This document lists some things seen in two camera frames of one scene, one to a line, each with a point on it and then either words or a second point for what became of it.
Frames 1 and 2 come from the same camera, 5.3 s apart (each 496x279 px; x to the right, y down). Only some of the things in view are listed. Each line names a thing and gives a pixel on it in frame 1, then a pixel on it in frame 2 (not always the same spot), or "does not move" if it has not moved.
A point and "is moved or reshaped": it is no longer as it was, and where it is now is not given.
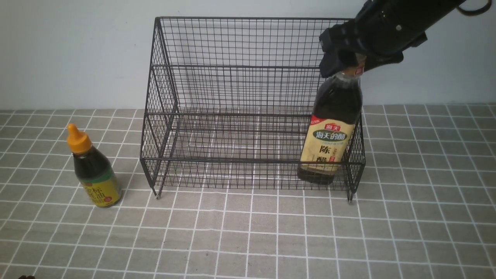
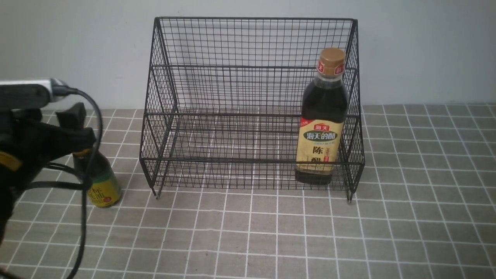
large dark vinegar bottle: x=336 y=110 is moved or reshaped
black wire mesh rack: x=225 y=102 does not move
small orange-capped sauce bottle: x=94 y=170 does not move
